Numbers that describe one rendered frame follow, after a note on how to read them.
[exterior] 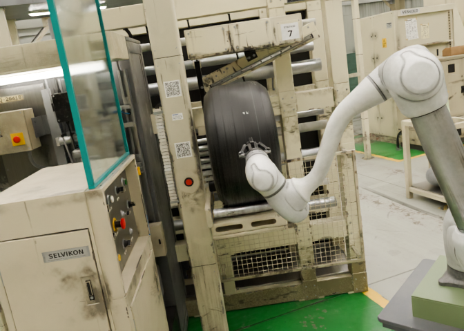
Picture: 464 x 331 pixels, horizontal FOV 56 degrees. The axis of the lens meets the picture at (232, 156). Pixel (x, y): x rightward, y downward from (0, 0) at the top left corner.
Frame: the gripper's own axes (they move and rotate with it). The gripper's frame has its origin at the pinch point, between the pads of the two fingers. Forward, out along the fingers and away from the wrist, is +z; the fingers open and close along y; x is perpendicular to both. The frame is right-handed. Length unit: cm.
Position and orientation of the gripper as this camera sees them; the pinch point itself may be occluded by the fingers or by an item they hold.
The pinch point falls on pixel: (251, 143)
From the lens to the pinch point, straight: 183.8
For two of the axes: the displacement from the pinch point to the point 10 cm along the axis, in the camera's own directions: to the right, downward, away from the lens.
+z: -0.6, -3.4, 9.4
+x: 1.4, 9.3, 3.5
